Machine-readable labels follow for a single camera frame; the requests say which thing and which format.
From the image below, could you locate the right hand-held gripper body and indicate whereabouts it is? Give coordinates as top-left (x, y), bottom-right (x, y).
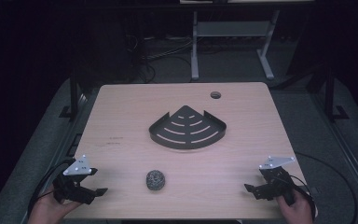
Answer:
top-left (258, 156), bottom-right (296, 207)

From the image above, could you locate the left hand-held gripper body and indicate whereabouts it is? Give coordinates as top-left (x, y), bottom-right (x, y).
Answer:
top-left (52, 154), bottom-right (99, 205)

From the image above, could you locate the person's right hand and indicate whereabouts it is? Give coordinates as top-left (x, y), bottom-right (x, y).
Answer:
top-left (275, 189), bottom-right (315, 224)

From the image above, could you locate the person's left hand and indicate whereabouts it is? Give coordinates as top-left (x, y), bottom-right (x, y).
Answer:
top-left (27, 184), bottom-right (82, 224)

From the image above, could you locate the steel wool scouring ball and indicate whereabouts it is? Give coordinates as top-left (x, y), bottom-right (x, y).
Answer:
top-left (145, 169), bottom-right (166, 191)

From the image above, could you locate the black metal corner shelf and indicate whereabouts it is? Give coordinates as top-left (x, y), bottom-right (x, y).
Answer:
top-left (148, 105), bottom-right (227, 150)

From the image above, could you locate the grey metal stand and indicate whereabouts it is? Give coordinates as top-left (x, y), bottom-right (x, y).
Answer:
top-left (190, 9), bottom-right (282, 81)

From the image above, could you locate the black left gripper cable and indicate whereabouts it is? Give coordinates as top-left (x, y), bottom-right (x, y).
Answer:
top-left (27, 158), bottom-right (76, 217)

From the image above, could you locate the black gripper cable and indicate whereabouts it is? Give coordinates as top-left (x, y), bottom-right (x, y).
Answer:
top-left (279, 151), bottom-right (358, 224)
top-left (27, 158), bottom-right (76, 217)

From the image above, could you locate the aluminium floor rail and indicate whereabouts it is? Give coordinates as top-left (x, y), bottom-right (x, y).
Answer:
top-left (18, 92), bottom-right (90, 224)
top-left (310, 91), bottom-right (358, 217)

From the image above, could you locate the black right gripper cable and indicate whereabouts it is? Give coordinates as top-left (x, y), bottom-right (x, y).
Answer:
top-left (279, 151), bottom-right (358, 224)

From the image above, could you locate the black frame post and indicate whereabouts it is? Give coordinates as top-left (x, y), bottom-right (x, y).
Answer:
top-left (59, 66), bottom-right (90, 120)
top-left (307, 62), bottom-right (350, 123)

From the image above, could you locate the bundle of floor cables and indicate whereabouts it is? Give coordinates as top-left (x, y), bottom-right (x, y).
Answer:
top-left (125, 33), bottom-right (194, 84)

